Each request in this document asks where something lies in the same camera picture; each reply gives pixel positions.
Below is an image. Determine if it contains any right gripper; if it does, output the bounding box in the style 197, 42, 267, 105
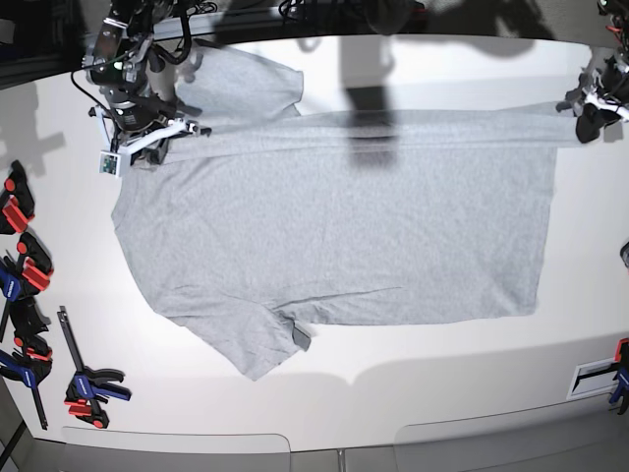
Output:
88, 95, 211, 170

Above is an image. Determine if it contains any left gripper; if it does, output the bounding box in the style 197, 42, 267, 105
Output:
555, 66, 628, 144

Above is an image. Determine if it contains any grey T-shirt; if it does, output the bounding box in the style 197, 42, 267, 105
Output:
112, 46, 577, 380

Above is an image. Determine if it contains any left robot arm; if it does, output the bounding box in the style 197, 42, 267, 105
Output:
555, 1, 628, 144

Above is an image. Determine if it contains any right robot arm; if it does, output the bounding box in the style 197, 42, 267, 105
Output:
82, 1, 211, 178

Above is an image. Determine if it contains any dark object right edge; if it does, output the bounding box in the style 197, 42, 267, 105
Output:
619, 242, 629, 268

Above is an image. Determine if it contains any red black clamp top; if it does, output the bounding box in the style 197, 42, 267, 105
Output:
1, 160, 34, 235

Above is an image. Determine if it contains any blue red clamp middle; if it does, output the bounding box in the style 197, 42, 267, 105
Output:
1, 231, 54, 337

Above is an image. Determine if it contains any blue red clamp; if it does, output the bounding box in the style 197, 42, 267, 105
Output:
1, 231, 54, 337
1, 297, 52, 431

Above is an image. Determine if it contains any blue clamp right edge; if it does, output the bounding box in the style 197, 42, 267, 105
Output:
608, 338, 629, 416

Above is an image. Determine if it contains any blue red clamp lower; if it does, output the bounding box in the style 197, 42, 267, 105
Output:
1, 297, 52, 431

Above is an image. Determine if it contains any blue bar clamp front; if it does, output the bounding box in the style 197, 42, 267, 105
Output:
57, 306, 132, 430

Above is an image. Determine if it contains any white label plate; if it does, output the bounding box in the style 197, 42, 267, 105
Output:
566, 359, 617, 401

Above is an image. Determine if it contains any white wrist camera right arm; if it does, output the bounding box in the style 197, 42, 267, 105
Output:
98, 150, 131, 178

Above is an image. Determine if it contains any aluminium rail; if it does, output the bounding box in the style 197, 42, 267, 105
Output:
153, 8, 282, 40

